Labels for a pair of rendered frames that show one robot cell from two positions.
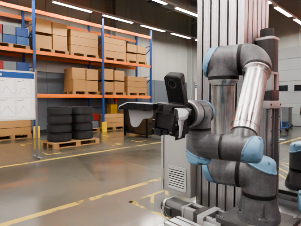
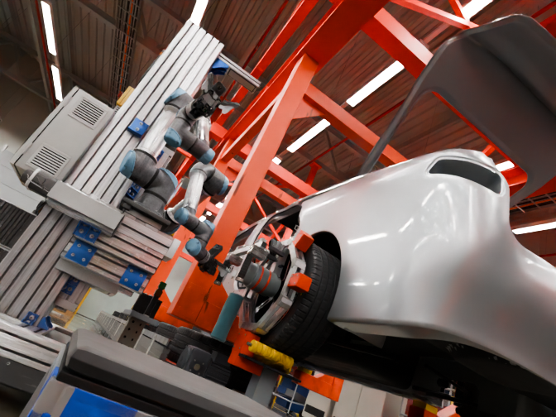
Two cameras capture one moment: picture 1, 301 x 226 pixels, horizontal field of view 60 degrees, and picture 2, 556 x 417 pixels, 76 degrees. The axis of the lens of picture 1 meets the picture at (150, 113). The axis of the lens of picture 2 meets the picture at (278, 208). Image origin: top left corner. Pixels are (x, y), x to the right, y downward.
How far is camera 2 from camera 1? 122 cm
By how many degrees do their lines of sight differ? 69
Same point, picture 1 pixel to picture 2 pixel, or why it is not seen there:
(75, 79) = not seen: outside the picture
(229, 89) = not seen: hidden behind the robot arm
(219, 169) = (144, 165)
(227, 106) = not seen: hidden behind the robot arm
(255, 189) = (162, 191)
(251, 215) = (151, 206)
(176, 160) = (61, 145)
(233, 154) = (201, 150)
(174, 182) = (41, 162)
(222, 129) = (160, 141)
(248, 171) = (164, 178)
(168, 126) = (211, 104)
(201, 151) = (184, 136)
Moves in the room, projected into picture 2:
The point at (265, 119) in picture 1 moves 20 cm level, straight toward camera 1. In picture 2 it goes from (164, 162) to (184, 158)
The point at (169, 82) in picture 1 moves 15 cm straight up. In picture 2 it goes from (219, 86) to (235, 61)
